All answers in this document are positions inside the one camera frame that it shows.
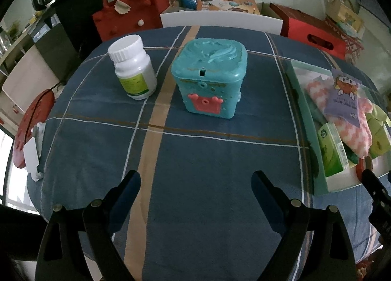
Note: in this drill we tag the purple cartoon snack packet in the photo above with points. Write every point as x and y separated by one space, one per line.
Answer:
342 100

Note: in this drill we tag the green small carton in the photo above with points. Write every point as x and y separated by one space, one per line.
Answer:
332 151

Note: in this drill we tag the white pill bottle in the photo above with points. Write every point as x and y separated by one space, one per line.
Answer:
133 67

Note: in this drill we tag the red cardboard box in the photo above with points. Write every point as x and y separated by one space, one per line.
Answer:
309 30

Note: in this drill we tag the black coffee machine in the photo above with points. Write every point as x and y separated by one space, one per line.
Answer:
67 44

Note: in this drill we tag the green tissue pack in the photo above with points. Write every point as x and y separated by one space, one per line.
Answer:
380 142

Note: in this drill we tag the red tape roll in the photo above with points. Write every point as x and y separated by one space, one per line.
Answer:
362 165

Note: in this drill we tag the light green shallow tray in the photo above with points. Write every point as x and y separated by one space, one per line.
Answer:
300 74

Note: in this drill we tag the white plastic bracket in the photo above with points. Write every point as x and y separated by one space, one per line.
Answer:
32 151

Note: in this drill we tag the pink white wavy cloth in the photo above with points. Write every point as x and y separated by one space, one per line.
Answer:
359 139

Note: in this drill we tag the teal plastic toy box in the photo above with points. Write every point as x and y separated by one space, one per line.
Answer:
209 74

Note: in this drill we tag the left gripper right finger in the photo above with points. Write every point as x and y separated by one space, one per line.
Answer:
288 217

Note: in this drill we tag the yellow green cloth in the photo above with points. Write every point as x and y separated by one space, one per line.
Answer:
377 118

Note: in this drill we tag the orange toy box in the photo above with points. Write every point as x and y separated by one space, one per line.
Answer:
245 6

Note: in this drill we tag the blue plaid tablecloth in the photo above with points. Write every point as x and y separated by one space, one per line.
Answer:
195 217

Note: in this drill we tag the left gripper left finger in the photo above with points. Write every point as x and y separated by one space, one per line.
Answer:
103 218

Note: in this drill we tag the red round stool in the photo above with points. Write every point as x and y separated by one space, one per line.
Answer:
37 111

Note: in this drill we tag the red patterned box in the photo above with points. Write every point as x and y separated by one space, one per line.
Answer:
354 47

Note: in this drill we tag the beige gift bag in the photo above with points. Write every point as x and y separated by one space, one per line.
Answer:
343 14

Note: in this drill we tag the green yellow scrub sponge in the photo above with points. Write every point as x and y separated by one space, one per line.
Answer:
320 120

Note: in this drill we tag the red felt handbag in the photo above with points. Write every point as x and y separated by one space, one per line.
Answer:
121 17

